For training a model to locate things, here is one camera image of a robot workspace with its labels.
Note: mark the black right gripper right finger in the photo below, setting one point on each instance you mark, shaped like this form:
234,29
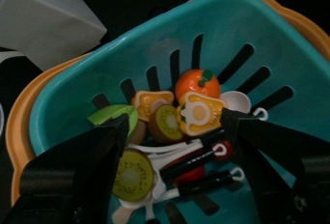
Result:
279,157

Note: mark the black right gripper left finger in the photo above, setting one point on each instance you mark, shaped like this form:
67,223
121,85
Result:
81,163

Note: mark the green toy starfruit piece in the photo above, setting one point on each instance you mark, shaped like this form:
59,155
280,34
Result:
109,113

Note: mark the large toy kiwi half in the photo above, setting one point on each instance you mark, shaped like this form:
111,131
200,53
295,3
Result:
132,176

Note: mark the brown toy fruit piece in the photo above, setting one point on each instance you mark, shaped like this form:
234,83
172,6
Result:
137,133

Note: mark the orange plastic basket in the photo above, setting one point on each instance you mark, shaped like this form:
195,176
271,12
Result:
17,128

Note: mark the white toy spoon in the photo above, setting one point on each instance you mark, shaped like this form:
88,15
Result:
236,100

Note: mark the white toy utensil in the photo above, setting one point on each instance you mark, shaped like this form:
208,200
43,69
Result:
167,147

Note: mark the yellow flower toy piece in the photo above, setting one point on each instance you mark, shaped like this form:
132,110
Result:
199,113

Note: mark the brown toy kiwi half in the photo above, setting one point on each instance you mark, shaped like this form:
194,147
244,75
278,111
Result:
164,123

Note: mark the orange toy tangerine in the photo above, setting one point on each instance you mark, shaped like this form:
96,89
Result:
195,84

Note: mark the teal slotted plastic basket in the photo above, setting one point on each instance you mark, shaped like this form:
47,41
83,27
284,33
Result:
240,31

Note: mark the white grey box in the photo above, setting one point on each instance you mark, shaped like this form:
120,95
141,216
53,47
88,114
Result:
39,18

